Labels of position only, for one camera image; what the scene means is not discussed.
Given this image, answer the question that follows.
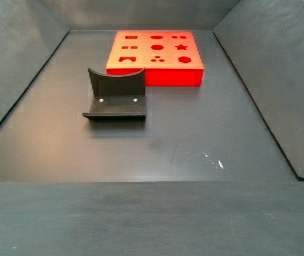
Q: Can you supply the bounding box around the red shape-sorter block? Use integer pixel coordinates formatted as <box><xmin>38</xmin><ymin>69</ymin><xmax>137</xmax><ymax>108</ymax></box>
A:
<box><xmin>106</xmin><ymin>30</ymin><xmax>205</xmax><ymax>87</ymax></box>

